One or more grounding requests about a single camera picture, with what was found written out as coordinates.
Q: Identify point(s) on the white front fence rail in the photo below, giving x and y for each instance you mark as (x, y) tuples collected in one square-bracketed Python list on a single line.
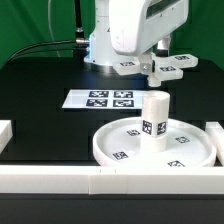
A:
[(106, 180)]

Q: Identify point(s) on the white cross-shaped table base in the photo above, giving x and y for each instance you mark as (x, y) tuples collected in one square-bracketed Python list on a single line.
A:
[(164, 68)]

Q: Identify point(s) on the white fence block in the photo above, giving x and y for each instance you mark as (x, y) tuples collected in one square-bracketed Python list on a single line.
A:
[(5, 133), (216, 134)]

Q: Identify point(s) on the black vertical pole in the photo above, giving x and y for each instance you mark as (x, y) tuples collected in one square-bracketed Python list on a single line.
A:
[(78, 19)]

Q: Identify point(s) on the white right fence block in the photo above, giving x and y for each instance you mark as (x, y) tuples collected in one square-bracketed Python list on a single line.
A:
[(216, 134)]

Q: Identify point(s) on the white round table top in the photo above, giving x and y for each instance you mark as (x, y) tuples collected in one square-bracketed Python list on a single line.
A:
[(118, 144)]

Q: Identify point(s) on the white left fence block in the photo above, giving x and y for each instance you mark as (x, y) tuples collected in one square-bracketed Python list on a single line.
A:
[(5, 133)]

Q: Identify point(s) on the white marker sheet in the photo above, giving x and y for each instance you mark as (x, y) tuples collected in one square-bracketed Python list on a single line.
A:
[(103, 99)]

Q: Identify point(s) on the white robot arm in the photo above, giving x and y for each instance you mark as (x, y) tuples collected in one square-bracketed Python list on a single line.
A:
[(101, 54)]

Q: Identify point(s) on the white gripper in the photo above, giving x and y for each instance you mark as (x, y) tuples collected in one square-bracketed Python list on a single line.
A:
[(137, 25)]

